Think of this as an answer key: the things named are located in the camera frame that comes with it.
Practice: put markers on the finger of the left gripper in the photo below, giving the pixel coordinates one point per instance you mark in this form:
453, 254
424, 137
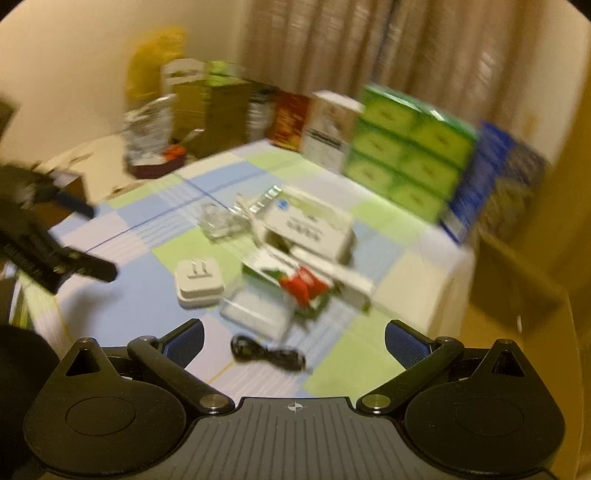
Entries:
75, 204
81, 263

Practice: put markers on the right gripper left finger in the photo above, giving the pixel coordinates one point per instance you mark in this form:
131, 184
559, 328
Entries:
165, 360

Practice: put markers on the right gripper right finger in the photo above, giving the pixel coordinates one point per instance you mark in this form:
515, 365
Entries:
424, 360

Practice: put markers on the white power adapter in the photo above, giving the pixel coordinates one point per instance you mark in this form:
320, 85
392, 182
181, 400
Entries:
198, 282

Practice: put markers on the long white slim box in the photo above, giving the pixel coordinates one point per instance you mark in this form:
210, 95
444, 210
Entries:
354, 288

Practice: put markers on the clear plastic case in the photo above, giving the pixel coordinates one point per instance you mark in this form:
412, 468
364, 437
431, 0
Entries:
267, 314

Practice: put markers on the green white medicine box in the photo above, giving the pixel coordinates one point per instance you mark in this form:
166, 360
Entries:
273, 274

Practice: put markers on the wire rack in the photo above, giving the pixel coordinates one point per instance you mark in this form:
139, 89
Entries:
219, 222

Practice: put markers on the red snack packet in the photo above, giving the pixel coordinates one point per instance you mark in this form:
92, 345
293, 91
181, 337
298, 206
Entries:
304, 286

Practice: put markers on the large white medicine box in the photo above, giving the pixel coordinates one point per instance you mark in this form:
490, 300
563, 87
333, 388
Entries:
303, 220

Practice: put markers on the silver foil pouch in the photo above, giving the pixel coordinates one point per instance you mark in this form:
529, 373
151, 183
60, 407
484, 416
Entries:
255, 207

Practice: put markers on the dark tray with clutter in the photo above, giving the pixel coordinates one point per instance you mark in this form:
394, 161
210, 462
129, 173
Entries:
148, 150

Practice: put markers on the brown cardboard box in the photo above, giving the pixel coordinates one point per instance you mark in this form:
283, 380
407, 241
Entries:
511, 298

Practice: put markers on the yellow plastic bag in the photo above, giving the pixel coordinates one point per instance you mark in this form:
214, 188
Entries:
154, 50

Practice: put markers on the checkered tablecloth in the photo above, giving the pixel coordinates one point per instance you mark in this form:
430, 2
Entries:
421, 277

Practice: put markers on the brown paper bag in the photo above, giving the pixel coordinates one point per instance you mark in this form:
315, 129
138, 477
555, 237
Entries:
211, 104

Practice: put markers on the blue milk carton box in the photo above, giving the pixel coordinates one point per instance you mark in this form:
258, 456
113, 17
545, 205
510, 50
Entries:
498, 188

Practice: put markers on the green tissue box pack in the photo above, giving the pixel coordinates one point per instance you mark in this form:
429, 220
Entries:
409, 152

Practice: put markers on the red gift box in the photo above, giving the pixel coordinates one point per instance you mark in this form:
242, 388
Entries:
289, 120

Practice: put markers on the white product box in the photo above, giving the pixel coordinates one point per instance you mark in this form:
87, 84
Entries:
328, 131

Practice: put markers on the beige curtain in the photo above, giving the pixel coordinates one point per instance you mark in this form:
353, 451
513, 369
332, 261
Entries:
517, 63

